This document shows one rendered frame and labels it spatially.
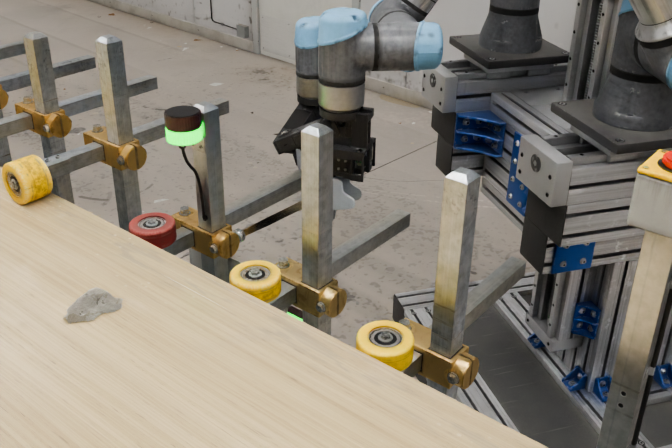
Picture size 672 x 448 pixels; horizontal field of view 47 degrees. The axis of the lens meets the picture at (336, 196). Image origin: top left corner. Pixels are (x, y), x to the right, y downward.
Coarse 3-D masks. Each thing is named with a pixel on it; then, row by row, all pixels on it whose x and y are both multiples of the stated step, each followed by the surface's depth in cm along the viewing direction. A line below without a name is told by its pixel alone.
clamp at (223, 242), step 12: (180, 216) 144; (192, 216) 144; (192, 228) 141; (228, 228) 141; (204, 240) 140; (216, 240) 138; (228, 240) 139; (204, 252) 141; (216, 252) 139; (228, 252) 140
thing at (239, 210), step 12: (288, 180) 160; (300, 180) 162; (252, 192) 155; (264, 192) 155; (276, 192) 157; (288, 192) 160; (228, 204) 151; (240, 204) 151; (252, 204) 152; (264, 204) 155; (228, 216) 147; (240, 216) 150; (180, 228) 142; (180, 240) 139; (192, 240) 142; (168, 252) 137; (180, 252) 140
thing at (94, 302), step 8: (96, 288) 115; (80, 296) 115; (88, 296) 112; (96, 296) 114; (104, 296) 112; (112, 296) 113; (72, 304) 111; (80, 304) 111; (88, 304) 112; (96, 304) 112; (104, 304) 112; (112, 304) 113; (120, 304) 113; (72, 312) 109; (80, 312) 111; (88, 312) 110; (96, 312) 110; (104, 312) 111; (72, 320) 109; (80, 320) 109; (88, 320) 110
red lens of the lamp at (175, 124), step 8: (200, 112) 127; (168, 120) 125; (176, 120) 124; (184, 120) 124; (192, 120) 125; (200, 120) 127; (168, 128) 126; (176, 128) 125; (184, 128) 125; (192, 128) 126
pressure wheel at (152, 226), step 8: (144, 216) 136; (152, 216) 136; (160, 216) 136; (168, 216) 136; (136, 224) 134; (144, 224) 134; (152, 224) 134; (160, 224) 134; (168, 224) 134; (136, 232) 131; (144, 232) 131; (152, 232) 131; (160, 232) 132; (168, 232) 133; (152, 240) 131; (160, 240) 132; (168, 240) 133; (160, 248) 133
